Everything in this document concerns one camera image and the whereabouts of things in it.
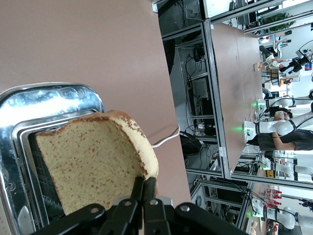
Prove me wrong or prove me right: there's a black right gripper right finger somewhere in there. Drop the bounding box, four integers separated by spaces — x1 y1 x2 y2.
140 176 249 235

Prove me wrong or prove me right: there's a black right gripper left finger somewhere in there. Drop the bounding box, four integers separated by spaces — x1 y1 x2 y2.
34 176 145 235

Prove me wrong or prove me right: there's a bread slice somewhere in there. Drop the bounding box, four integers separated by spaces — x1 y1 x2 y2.
35 110 159 216

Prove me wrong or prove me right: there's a cream and chrome toaster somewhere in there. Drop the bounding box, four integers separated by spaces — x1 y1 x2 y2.
0 82 106 235

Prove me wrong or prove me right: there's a black chair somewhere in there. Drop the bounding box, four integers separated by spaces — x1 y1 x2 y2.
179 131 202 157

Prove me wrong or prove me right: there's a grey computer box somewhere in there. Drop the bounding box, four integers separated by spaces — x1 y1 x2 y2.
192 78 210 98

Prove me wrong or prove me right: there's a person in dark shirt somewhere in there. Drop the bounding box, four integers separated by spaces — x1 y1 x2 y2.
249 107 313 151

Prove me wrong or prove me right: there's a neighbouring brown top table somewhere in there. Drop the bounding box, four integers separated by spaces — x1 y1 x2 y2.
211 23 267 176

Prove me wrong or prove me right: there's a person in white shirt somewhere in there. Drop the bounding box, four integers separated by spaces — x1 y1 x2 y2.
265 54 286 71

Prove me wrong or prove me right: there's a green plant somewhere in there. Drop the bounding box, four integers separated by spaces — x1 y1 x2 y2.
268 13 296 31

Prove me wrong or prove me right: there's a white toaster power cord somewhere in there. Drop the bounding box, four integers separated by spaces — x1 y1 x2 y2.
150 123 180 148

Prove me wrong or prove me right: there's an aluminium table frame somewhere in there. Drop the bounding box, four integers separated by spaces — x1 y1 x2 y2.
161 18 232 179

